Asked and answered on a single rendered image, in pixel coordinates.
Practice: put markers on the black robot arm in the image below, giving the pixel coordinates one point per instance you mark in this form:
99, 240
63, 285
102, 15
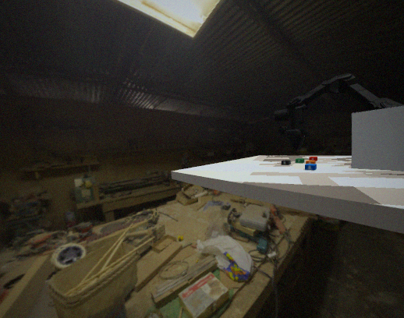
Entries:
348, 85

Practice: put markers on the blue digit block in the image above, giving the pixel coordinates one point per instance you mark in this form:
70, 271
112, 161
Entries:
310, 166

